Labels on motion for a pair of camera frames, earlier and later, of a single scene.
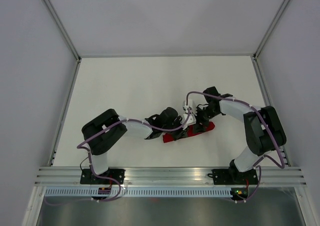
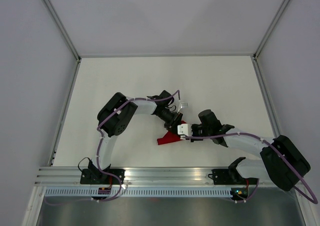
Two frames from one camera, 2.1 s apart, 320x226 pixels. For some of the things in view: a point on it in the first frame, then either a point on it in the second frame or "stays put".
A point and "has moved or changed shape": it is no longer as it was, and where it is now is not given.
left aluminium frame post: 59,23 stays put
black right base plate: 232,176 stays put
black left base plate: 87,177 stays put
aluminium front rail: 47,176 stays put
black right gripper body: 203,115 → 198,130
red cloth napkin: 168,137 has moved or changed shape
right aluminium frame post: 281,8 stays put
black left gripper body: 177,134 → 170,119
